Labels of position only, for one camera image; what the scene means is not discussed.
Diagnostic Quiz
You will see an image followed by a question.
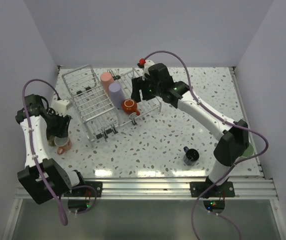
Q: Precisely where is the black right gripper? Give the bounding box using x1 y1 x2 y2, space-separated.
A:
131 75 163 103

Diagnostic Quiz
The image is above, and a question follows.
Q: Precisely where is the grey beige mug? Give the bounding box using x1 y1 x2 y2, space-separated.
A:
46 135 55 147

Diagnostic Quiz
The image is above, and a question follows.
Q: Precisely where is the pink textured mug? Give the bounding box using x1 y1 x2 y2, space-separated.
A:
54 136 72 155

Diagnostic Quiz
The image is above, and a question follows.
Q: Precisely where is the orange red mug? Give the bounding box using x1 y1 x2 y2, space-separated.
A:
121 98 140 116

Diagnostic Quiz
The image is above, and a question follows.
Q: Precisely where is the dark blue glazed mug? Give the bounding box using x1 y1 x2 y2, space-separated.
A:
183 146 200 166

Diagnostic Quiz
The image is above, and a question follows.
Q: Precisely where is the light green tumbler cup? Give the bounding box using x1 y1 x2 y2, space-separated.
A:
241 143 255 158

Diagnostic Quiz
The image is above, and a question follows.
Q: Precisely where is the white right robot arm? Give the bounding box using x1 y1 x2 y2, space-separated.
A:
131 60 249 197

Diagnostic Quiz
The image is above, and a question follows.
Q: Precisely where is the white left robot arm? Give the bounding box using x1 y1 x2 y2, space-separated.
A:
15 94 87 205

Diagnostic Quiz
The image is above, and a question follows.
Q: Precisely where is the lilac tumbler cup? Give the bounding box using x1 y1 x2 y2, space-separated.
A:
108 82 125 109

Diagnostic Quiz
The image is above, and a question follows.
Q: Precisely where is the pink tumbler cup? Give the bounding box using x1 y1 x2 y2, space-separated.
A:
100 72 115 95

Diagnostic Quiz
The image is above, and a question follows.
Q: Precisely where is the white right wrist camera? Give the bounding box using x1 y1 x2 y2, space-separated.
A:
137 58 155 79

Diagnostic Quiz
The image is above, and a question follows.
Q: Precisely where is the metal wire dish rack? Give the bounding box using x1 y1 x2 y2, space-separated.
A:
61 65 162 142

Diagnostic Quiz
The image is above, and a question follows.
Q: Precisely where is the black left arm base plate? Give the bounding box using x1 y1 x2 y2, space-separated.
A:
62 181 103 198

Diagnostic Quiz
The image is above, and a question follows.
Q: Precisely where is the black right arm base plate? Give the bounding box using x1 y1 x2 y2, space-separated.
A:
189 181 236 199

